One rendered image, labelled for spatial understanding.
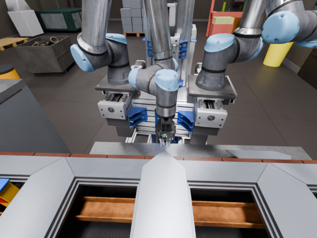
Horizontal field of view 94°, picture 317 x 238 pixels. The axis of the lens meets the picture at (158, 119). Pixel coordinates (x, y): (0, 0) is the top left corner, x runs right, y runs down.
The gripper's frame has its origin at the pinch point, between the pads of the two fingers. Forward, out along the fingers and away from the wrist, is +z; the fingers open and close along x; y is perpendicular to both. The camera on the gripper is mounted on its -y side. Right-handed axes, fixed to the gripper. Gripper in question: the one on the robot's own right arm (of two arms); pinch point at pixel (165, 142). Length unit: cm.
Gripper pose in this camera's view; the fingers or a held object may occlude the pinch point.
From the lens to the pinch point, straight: 71.3
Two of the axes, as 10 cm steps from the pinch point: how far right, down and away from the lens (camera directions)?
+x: 10.0, 0.2, -0.4
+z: 0.1, 7.6, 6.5
